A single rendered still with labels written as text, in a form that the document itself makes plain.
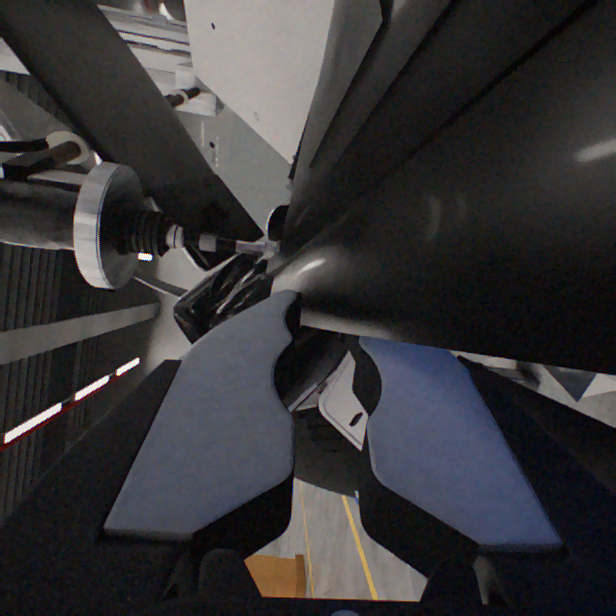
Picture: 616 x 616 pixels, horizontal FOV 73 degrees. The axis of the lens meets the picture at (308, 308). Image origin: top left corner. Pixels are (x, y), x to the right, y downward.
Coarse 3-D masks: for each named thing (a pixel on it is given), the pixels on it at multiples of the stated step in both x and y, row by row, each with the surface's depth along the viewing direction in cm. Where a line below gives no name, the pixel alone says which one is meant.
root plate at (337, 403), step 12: (348, 360) 30; (336, 372) 31; (348, 372) 30; (336, 384) 31; (348, 384) 30; (324, 396) 31; (336, 396) 30; (348, 396) 30; (324, 408) 31; (336, 408) 30; (348, 408) 30; (360, 408) 29; (336, 420) 30; (348, 420) 30; (360, 420) 29; (348, 432) 30; (360, 432) 29; (360, 444) 29
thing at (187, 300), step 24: (240, 264) 29; (264, 264) 29; (216, 288) 28; (240, 288) 28; (264, 288) 27; (192, 312) 27; (216, 312) 27; (240, 312) 27; (192, 336) 34; (312, 336) 28; (336, 336) 29; (312, 360) 28; (336, 360) 30
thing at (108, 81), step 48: (0, 0) 23; (48, 0) 29; (48, 48) 26; (96, 48) 31; (48, 96) 24; (96, 96) 28; (144, 96) 34; (96, 144) 26; (144, 144) 30; (192, 144) 36; (144, 192) 28
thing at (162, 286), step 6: (132, 276) 47; (138, 276) 48; (144, 276) 50; (150, 276) 56; (144, 282) 46; (150, 282) 46; (156, 282) 48; (162, 282) 52; (156, 288) 44; (162, 288) 44; (168, 288) 45; (174, 288) 47; (180, 288) 50; (174, 294) 42; (180, 294) 42
